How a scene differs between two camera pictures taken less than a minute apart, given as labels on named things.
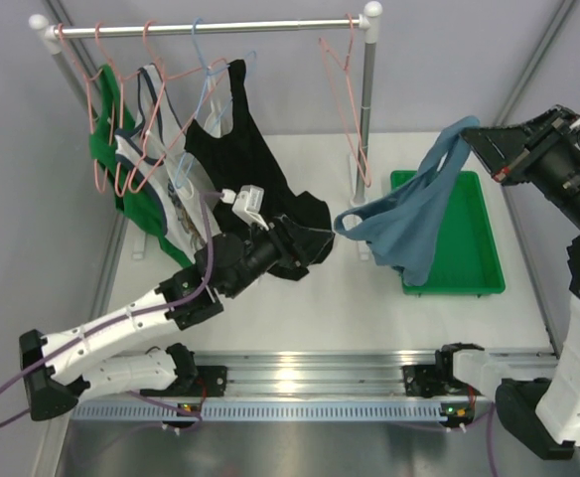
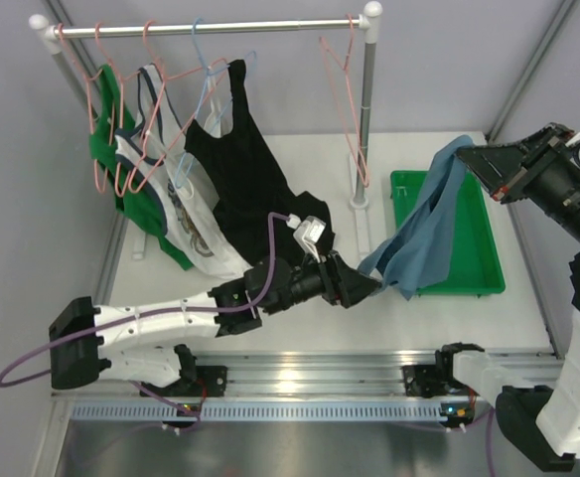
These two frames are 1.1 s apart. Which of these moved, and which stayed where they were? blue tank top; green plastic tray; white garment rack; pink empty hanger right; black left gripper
Moved: black left gripper; blue tank top
Stayed: green plastic tray; white garment rack; pink empty hanger right
